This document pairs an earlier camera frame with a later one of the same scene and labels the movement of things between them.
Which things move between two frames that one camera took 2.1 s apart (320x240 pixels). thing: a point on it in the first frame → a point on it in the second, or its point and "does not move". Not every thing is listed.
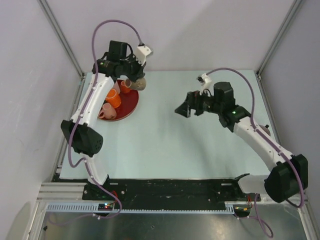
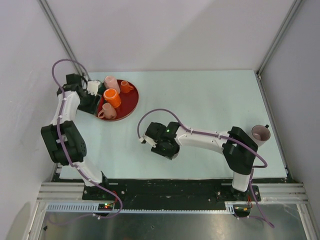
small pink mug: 107,112 does not move
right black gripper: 192,101 → 169,154
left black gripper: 139,72 → 93,108
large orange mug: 112,98 does not move
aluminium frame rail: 63,192 does not move
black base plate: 163,190 does not move
